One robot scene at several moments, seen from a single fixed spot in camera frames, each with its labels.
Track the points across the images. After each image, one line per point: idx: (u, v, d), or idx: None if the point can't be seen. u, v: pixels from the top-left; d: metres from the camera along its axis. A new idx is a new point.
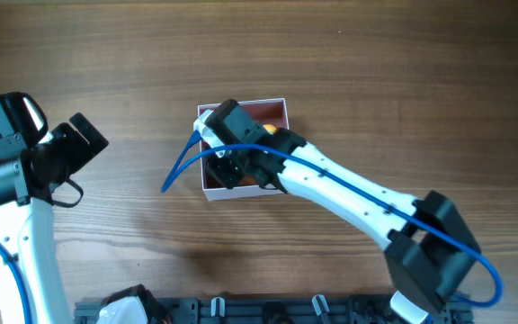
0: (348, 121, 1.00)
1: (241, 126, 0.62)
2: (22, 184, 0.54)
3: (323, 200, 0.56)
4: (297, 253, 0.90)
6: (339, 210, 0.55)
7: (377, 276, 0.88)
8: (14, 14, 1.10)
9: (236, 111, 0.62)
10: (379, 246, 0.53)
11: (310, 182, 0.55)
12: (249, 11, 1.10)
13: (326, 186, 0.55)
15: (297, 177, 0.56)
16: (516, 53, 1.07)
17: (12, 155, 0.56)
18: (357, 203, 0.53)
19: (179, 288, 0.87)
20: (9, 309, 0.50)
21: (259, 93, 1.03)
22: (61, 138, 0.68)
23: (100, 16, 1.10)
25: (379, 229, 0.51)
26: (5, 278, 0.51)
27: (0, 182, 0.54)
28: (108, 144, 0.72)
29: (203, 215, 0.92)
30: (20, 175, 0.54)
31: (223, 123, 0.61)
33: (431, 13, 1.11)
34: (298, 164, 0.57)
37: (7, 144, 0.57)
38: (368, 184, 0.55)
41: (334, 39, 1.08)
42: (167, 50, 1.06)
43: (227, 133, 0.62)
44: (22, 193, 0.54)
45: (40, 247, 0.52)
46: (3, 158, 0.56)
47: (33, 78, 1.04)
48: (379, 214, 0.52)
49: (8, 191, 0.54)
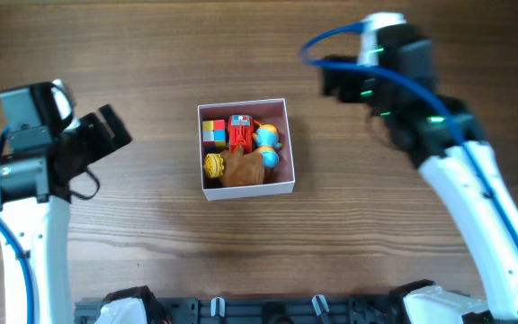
0: (348, 121, 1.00)
1: (420, 67, 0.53)
2: (42, 180, 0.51)
3: (454, 207, 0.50)
4: (297, 253, 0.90)
6: (464, 229, 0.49)
7: (377, 276, 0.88)
8: (14, 13, 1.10)
9: (427, 46, 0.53)
10: (486, 278, 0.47)
11: (459, 186, 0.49)
12: (249, 11, 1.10)
13: (482, 208, 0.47)
15: (457, 178, 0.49)
16: (515, 54, 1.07)
17: (37, 148, 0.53)
18: (499, 240, 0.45)
19: (179, 289, 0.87)
20: (13, 304, 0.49)
21: (259, 93, 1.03)
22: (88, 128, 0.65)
23: (100, 16, 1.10)
25: (498, 279, 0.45)
26: (13, 273, 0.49)
27: (22, 176, 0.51)
28: (132, 140, 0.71)
29: (204, 215, 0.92)
30: (42, 174, 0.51)
31: (402, 53, 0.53)
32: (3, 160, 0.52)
33: (431, 14, 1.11)
34: (463, 165, 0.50)
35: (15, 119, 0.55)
37: (32, 135, 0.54)
38: None
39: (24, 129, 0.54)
41: (334, 39, 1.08)
42: (167, 49, 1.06)
43: (403, 64, 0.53)
44: (41, 192, 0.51)
45: (53, 247, 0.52)
46: (29, 151, 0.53)
47: (34, 78, 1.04)
48: None
49: (27, 187, 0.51)
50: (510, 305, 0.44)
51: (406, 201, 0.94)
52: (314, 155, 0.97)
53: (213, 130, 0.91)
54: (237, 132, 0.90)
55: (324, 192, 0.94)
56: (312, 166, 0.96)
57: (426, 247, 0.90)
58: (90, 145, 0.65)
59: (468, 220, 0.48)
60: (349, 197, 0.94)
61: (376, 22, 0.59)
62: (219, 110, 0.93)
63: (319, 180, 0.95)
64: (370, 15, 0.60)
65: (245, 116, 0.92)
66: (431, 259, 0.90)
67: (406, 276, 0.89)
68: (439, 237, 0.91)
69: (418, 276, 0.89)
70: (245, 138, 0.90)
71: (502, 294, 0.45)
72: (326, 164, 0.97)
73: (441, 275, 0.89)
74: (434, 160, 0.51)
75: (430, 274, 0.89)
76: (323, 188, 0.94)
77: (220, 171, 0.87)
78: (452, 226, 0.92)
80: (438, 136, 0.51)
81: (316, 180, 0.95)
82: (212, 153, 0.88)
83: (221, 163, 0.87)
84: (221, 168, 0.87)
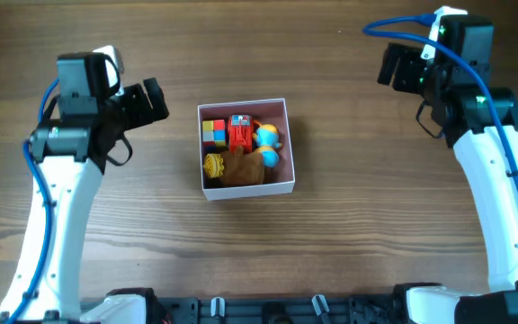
0: (349, 121, 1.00)
1: (478, 53, 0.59)
2: (83, 144, 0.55)
3: (477, 183, 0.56)
4: (297, 253, 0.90)
6: (481, 197, 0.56)
7: (377, 276, 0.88)
8: (14, 13, 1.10)
9: (489, 31, 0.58)
10: (495, 249, 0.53)
11: (485, 161, 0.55)
12: (249, 11, 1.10)
13: (504, 189, 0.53)
15: (485, 153, 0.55)
16: (517, 53, 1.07)
17: (83, 119, 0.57)
18: (512, 216, 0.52)
19: (179, 288, 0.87)
20: (25, 255, 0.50)
21: (259, 93, 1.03)
22: (130, 96, 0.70)
23: (101, 16, 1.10)
25: (510, 249, 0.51)
26: (37, 223, 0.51)
27: (67, 139, 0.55)
28: (166, 116, 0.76)
29: (204, 215, 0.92)
30: (85, 139, 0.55)
31: (465, 31, 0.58)
32: (53, 123, 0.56)
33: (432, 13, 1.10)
34: (493, 141, 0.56)
35: (66, 85, 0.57)
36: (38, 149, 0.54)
37: (82, 103, 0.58)
38: None
39: (75, 96, 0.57)
41: (334, 39, 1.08)
42: (167, 50, 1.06)
43: (466, 43, 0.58)
44: (82, 152, 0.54)
45: (78, 206, 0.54)
46: (75, 120, 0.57)
47: (34, 78, 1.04)
48: None
49: (71, 149, 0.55)
50: (511, 275, 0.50)
51: (406, 202, 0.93)
52: (314, 155, 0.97)
53: (213, 130, 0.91)
54: (237, 132, 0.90)
55: (324, 192, 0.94)
56: (312, 166, 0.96)
57: (426, 247, 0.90)
58: (129, 113, 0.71)
59: (488, 193, 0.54)
60: (349, 197, 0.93)
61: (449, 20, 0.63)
62: (219, 110, 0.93)
63: (319, 180, 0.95)
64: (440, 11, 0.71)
65: (245, 116, 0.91)
66: (431, 259, 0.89)
67: (406, 277, 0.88)
68: (439, 237, 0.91)
69: (418, 277, 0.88)
70: (245, 138, 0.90)
71: (510, 262, 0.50)
72: (326, 164, 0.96)
73: (441, 275, 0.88)
74: (469, 135, 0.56)
75: (430, 274, 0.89)
76: (323, 188, 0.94)
77: (220, 171, 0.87)
78: (452, 226, 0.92)
80: (477, 114, 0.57)
81: (316, 180, 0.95)
82: (211, 153, 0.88)
83: (221, 163, 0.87)
84: (220, 168, 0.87)
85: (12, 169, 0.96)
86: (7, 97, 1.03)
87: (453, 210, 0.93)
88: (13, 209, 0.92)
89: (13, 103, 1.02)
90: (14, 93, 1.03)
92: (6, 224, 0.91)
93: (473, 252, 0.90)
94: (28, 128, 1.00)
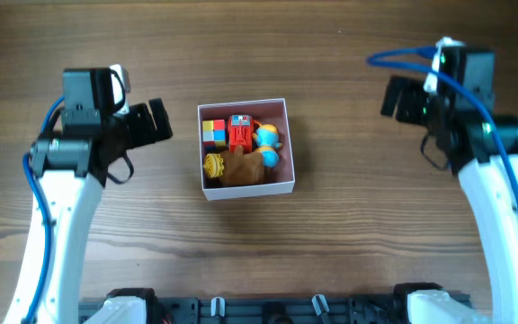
0: (348, 121, 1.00)
1: (478, 78, 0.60)
2: (84, 158, 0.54)
3: (483, 216, 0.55)
4: (297, 253, 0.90)
6: (486, 232, 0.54)
7: (378, 276, 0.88)
8: (14, 14, 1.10)
9: (491, 58, 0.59)
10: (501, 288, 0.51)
11: (491, 193, 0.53)
12: (249, 11, 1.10)
13: (510, 223, 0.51)
15: (491, 184, 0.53)
16: (516, 53, 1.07)
17: (84, 131, 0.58)
18: (517, 254, 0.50)
19: (179, 288, 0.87)
20: (25, 273, 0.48)
21: (259, 93, 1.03)
22: (136, 116, 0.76)
23: (100, 16, 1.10)
25: (516, 290, 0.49)
26: (36, 239, 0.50)
27: (67, 154, 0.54)
28: (171, 137, 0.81)
29: (204, 215, 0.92)
30: (86, 154, 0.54)
31: (464, 57, 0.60)
32: (55, 136, 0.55)
33: (431, 13, 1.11)
34: (500, 175, 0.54)
35: (71, 97, 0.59)
36: (37, 164, 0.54)
37: (84, 116, 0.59)
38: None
39: (79, 109, 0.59)
41: (334, 39, 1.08)
42: (167, 50, 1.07)
43: (466, 67, 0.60)
44: (82, 167, 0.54)
45: (77, 222, 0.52)
46: (77, 133, 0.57)
47: (34, 78, 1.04)
48: None
49: (71, 164, 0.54)
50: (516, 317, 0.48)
51: (406, 202, 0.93)
52: (314, 155, 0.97)
53: (213, 130, 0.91)
54: (237, 132, 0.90)
55: (324, 192, 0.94)
56: (312, 166, 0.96)
57: (426, 247, 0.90)
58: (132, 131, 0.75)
59: (495, 229, 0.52)
60: (349, 197, 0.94)
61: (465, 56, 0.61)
62: (219, 110, 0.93)
63: (319, 180, 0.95)
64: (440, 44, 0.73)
65: (245, 116, 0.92)
66: (431, 259, 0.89)
67: (406, 277, 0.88)
68: (439, 237, 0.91)
69: (418, 277, 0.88)
70: (245, 138, 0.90)
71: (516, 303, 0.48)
72: (326, 164, 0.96)
73: (441, 275, 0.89)
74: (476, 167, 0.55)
75: (429, 274, 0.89)
76: (323, 188, 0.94)
77: (220, 171, 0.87)
78: (452, 226, 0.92)
80: (482, 144, 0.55)
81: (316, 180, 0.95)
82: (212, 154, 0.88)
83: (221, 163, 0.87)
84: (220, 169, 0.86)
85: (12, 169, 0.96)
86: (8, 97, 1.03)
87: (452, 210, 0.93)
88: (13, 209, 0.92)
89: (13, 103, 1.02)
90: (14, 93, 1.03)
92: (6, 224, 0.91)
93: (473, 252, 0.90)
94: (28, 128, 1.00)
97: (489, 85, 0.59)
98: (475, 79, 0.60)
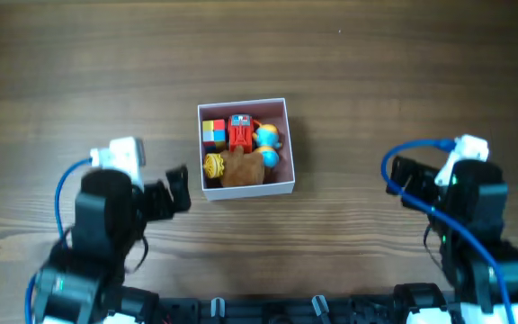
0: (349, 121, 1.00)
1: (490, 213, 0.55)
2: (85, 302, 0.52)
3: None
4: (297, 253, 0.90)
6: None
7: (378, 276, 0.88)
8: (14, 13, 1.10)
9: (504, 191, 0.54)
10: None
11: None
12: (249, 10, 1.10)
13: None
15: None
16: (517, 53, 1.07)
17: (91, 265, 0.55)
18: None
19: (179, 289, 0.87)
20: None
21: (259, 92, 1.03)
22: (147, 195, 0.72)
23: (100, 16, 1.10)
25: None
26: None
27: (70, 297, 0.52)
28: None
29: (204, 216, 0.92)
30: (88, 307, 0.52)
31: (478, 196, 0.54)
32: (61, 265, 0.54)
33: (432, 13, 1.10)
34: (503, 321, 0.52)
35: (80, 226, 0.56)
36: (40, 308, 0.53)
37: (92, 246, 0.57)
38: None
39: (86, 238, 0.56)
41: (334, 38, 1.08)
42: (166, 49, 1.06)
43: (480, 204, 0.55)
44: (84, 312, 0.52)
45: None
46: (84, 263, 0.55)
47: (33, 78, 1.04)
48: None
49: (75, 305, 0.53)
50: None
51: None
52: (314, 155, 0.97)
53: (213, 130, 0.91)
54: (237, 132, 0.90)
55: (324, 192, 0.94)
56: (312, 166, 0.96)
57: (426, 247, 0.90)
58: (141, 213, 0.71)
59: None
60: (349, 197, 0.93)
61: (466, 146, 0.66)
62: (219, 110, 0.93)
63: (319, 180, 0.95)
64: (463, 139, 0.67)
65: (245, 116, 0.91)
66: (431, 260, 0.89)
67: (406, 277, 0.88)
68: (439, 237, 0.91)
69: (418, 277, 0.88)
70: (245, 138, 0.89)
71: None
72: (326, 164, 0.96)
73: (441, 275, 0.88)
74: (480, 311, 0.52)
75: (430, 274, 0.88)
76: (323, 188, 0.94)
77: (221, 171, 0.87)
78: None
80: (488, 292, 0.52)
81: (316, 180, 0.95)
82: (211, 154, 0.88)
83: (222, 163, 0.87)
84: (220, 169, 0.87)
85: (12, 170, 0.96)
86: (7, 97, 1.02)
87: None
88: (13, 209, 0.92)
89: (13, 103, 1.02)
90: (14, 93, 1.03)
92: (6, 224, 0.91)
93: None
94: (27, 128, 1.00)
97: (500, 218, 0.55)
98: (486, 213, 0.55)
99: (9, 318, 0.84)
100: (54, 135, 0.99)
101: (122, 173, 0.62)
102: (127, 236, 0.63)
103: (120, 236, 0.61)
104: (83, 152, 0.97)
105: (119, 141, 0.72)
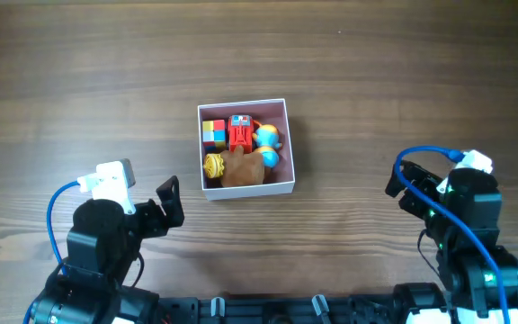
0: (348, 121, 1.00)
1: (486, 220, 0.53)
2: None
3: None
4: (297, 253, 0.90)
6: None
7: (378, 276, 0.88)
8: (14, 14, 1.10)
9: (499, 200, 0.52)
10: None
11: None
12: (249, 11, 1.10)
13: None
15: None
16: (516, 53, 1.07)
17: (88, 296, 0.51)
18: None
19: (179, 288, 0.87)
20: None
21: (258, 92, 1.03)
22: (143, 214, 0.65)
23: (100, 16, 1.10)
25: None
26: None
27: None
28: (181, 225, 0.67)
29: (204, 216, 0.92)
30: None
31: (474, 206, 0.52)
32: (60, 295, 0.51)
33: (431, 14, 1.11)
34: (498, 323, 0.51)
35: (74, 257, 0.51)
36: None
37: (88, 277, 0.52)
38: None
39: (83, 268, 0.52)
41: (334, 39, 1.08)
42: (167, 49, 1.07)
43: (477, 212, 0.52)
44: None
45: None
46: (82, 292, 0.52)
47: (34, 78, 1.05)
48: None
49: None
50: None
51: None
52: (314, 155, 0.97)
53: (213, 130, 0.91)
54: (237, 132, 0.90)
55: (324, 192, 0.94)
56: (312, 166, 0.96)
57: (426, 247, 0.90)
58: (142, 233, 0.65)
59: None
60: (349, 197, 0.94)
61: (474, 159, 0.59)
62: (219, 110, 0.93)
63: (319, 180, 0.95)
64: (471, 152, 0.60)
65: (245, 116, 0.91)
66: (431, 259, 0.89)
67: (406, 277, 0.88)
68: None
69: (418, 277, 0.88)
70: (245, 138, 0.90)
71: None
72: (326, 164, 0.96)
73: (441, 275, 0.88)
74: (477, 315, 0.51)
75: (430, 274, 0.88)
76: (323, 188, 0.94)
77: (220, 171, 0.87)
78: None
80: (485, 294, 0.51)
81: (316, 180, 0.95)
82: (211, 154, 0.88)
83: (222, 163, 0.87)
84: (221, 169, 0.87)
85: (12, 170, 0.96)
86: (7, 97, 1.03)
87: None
88: (13, 209, 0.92)
89: (13, 103, 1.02)
90: (14, 93, 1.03)
92: (5, 224, 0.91)
93: None
94: (27, 128, 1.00)
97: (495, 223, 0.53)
98: (483, 220, 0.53)
99: (8, 318, 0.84)
100: (54, 135, 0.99)
101: (115, 203, 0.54)
102: (128, 260, 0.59)
103: (121, 263, 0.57)
104: (83, 152, 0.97)
105: (105, 165, 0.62)
